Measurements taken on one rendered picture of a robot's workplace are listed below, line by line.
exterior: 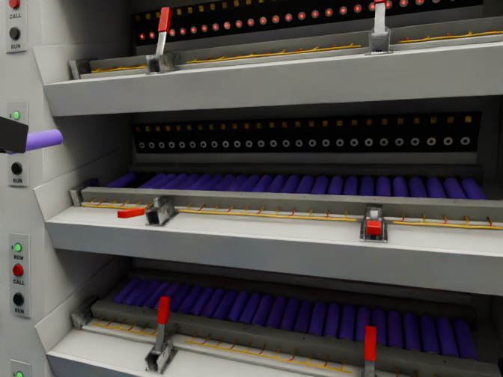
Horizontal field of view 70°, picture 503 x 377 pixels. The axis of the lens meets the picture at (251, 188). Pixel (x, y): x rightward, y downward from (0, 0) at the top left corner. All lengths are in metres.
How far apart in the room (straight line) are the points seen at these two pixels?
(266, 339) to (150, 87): 0.36
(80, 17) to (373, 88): 0.47
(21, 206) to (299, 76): 0.44
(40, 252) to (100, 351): 0.17
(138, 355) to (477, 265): 0.44
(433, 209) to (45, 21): 0.56
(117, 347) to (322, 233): 0.35
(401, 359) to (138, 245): 0.35
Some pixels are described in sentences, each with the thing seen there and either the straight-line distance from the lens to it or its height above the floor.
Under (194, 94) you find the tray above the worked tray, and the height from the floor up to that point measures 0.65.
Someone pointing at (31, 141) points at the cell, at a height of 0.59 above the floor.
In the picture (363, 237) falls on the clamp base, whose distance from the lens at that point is 0.40.
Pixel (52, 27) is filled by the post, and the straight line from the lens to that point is 0.64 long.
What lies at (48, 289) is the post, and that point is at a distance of 0.62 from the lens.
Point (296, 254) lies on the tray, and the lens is 0.41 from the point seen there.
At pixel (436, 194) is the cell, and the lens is 0.47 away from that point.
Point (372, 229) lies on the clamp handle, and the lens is 0.33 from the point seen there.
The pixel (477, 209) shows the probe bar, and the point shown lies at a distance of 0.44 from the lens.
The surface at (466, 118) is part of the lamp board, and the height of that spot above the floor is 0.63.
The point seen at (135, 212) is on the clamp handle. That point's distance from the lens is 0.44.
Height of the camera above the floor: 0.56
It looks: 2 degrees down
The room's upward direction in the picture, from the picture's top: 1 degrees clockwise
